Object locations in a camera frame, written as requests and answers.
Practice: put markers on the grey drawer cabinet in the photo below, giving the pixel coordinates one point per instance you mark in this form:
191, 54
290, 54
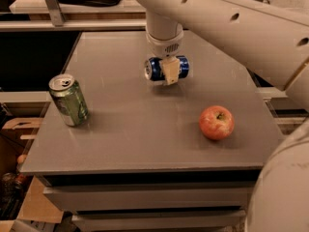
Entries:
141, 162

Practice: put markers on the green soda can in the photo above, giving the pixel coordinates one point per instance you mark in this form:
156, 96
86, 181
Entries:
65, 91

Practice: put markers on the blue pepsi can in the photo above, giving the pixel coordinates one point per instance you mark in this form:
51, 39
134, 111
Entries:
154, 70

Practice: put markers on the red apple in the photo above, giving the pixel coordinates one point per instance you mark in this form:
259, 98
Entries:
216, 122

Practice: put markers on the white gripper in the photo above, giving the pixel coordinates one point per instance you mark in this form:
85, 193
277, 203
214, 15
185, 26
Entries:
164, 47

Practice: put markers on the metal rail frame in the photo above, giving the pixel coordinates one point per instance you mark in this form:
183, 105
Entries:
50, 15

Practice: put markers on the cardboard box left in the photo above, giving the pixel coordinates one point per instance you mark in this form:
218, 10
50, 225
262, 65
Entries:
23, 207

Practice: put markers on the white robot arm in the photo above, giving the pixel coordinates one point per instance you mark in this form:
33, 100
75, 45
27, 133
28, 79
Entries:
270, 42

